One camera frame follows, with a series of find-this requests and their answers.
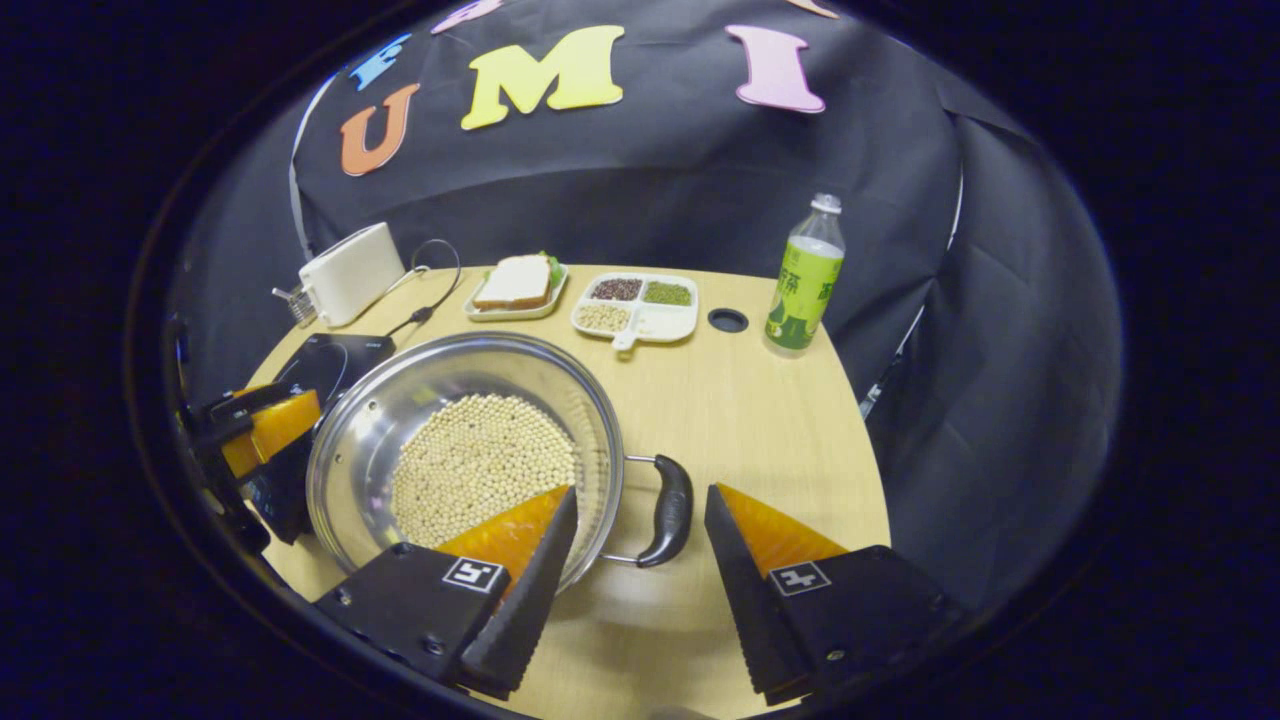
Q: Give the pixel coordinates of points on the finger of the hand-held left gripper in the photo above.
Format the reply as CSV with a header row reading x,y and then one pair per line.
x,y
275,425

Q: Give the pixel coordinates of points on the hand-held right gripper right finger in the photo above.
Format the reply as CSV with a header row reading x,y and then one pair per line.
x,y
745,600

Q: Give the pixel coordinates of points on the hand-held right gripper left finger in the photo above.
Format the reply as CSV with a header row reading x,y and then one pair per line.
x,y
530,600

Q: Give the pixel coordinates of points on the black induction cooktop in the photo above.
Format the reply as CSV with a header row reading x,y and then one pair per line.
x,y
330,360

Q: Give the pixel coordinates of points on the pile of soybeans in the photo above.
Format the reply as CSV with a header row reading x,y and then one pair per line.
x,y
480,460

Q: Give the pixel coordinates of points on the white toaster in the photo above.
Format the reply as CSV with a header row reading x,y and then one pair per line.
x,y
350,275

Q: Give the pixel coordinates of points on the white divided dish of beans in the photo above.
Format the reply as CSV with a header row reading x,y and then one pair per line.
x,y
660,322

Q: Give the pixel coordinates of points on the pale green sandwich plate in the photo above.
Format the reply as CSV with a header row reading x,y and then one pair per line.
x,y
555,295

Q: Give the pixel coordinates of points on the green drink bottle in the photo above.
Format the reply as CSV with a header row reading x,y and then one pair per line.
x,y
800,290

